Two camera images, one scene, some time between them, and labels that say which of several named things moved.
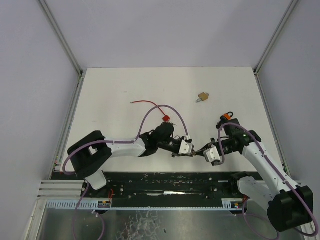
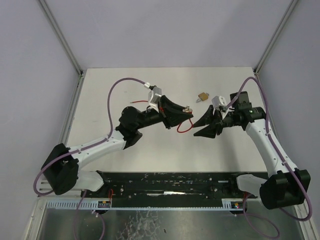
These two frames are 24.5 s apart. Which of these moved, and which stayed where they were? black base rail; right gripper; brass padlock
Moved: right gripper
Stayed: brass padlock; black base rail
